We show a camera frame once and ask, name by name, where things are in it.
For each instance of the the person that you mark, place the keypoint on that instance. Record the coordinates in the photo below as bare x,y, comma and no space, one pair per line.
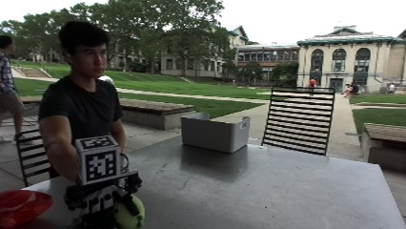
80,105

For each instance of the brick building with green roof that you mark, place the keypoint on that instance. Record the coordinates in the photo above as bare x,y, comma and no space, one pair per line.
220,57

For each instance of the cream building with arched windows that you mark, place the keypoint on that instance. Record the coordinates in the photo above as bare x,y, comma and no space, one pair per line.
347,62

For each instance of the grey plastic bin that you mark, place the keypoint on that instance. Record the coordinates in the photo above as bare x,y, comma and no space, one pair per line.
214,133

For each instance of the black slatted metal chair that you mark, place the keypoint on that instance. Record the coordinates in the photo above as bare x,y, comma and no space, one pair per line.
33,156
300,120

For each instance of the red plastic bowl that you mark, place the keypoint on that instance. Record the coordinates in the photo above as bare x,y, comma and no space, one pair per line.
22,206

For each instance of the white cube with black markers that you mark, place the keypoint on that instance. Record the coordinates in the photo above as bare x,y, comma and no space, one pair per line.
100,160

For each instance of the large green tree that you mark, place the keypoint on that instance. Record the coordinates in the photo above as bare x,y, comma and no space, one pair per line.
148,28

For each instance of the low stone bench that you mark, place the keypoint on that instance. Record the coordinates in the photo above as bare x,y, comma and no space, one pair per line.
155,111
385,143

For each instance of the green tennis ball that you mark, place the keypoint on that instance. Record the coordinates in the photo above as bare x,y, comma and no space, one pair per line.
127,213

